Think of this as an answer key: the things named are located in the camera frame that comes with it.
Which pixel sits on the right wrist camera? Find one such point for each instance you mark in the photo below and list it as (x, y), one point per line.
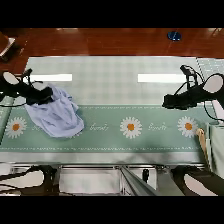
(188, 71)

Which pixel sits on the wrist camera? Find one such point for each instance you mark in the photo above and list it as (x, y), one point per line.
(28, 75)
(188, 71)

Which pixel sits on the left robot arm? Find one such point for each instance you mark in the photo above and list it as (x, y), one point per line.
(13, 87)

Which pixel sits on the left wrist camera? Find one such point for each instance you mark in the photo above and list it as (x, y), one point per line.
(28, 75)

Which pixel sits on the blue round object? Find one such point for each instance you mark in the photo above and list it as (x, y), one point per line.
(174, 35)

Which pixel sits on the silver frame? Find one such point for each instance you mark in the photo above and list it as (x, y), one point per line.
(133, 181)

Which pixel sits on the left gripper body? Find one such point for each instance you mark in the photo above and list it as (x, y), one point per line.
(40, 96)

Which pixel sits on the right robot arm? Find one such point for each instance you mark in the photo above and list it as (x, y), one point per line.
(209, 90)

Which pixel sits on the light blue shirt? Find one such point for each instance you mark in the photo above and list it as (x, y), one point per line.
(60, 115)

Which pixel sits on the brown clothes hanger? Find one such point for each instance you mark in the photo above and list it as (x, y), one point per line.
(202, 141)

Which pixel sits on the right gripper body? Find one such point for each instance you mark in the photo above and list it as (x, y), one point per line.
(182, 101)

